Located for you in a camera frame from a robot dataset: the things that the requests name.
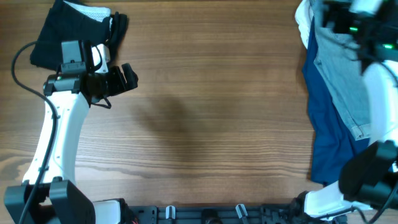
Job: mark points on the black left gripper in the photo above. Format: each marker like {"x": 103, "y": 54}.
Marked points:
{"x": 119, "y": 84}

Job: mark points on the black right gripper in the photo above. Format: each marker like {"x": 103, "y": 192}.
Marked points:
{"x": 347, "y": 15}

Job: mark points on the light blue denim shorts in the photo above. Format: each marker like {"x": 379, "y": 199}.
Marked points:
{"x": 341, "y": 72}

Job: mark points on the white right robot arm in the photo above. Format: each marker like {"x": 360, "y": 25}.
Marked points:
{"x": 368, "y": 180}

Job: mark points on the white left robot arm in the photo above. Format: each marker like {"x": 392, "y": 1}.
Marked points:
{"x": 48, "y": 192}

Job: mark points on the white printed t-shirt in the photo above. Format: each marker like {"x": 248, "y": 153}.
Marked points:
{"x": 303, "y": 18}

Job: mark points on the white mesh folded garment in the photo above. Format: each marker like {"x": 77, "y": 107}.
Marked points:
{"x": 93, "y": 18}

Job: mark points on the folded black garment stack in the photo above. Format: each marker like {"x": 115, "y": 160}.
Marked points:
{"x": 62, "y": 24}

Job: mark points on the dark blue t-shirt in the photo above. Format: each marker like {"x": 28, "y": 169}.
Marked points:
{"x": 333, "y": 144}

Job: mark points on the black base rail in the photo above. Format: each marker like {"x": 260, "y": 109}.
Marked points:
{"x": 238, "y": 214}

